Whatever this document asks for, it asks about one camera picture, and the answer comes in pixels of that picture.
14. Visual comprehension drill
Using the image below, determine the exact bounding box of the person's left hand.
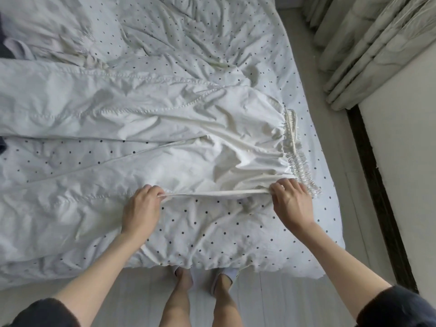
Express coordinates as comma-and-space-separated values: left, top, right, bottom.
120, 184, 167, 247

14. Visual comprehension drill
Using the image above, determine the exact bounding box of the person's right hand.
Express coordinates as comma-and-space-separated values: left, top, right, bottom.
268, 178, 317, 237

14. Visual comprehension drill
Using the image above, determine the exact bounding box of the cream patterned pyjama top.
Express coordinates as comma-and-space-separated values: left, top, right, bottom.
0, 0, 129, 67

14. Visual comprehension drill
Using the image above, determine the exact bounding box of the black garment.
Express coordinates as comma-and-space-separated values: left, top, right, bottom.
0, 37, 16, 60

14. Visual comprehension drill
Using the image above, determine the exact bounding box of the person's left forearm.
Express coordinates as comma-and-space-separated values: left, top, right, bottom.
53, 231, 154, 327

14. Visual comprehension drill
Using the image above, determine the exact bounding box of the person's right forearm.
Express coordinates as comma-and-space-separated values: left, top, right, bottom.
296, 223, 411, 321

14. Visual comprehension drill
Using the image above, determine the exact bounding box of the white dotted bed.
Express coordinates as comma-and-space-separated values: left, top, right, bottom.
0, 0, 346, 292

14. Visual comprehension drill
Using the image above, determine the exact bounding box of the person's lower leg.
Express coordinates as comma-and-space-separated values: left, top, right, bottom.
159, 269, 194, 327
212, 270, 245, 327

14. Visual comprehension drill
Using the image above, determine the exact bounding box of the person's black left sleeve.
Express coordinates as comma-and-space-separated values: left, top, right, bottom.
3, 297, 83, 327

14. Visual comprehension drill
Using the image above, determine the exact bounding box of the person's black sleeve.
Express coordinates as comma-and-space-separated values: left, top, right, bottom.
3, 297, 83, 327
355, 284, 436, 327

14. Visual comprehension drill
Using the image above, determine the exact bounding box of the person's black right sleeve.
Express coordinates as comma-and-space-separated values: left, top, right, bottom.
355, 284, 436, 327

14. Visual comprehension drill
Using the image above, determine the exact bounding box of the white slipper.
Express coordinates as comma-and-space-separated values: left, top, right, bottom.
209, 267, 241, 285
169, 265, 196, 281

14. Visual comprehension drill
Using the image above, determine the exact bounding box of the striped beige curtain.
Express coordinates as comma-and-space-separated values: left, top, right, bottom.
301, 0, 436, 112

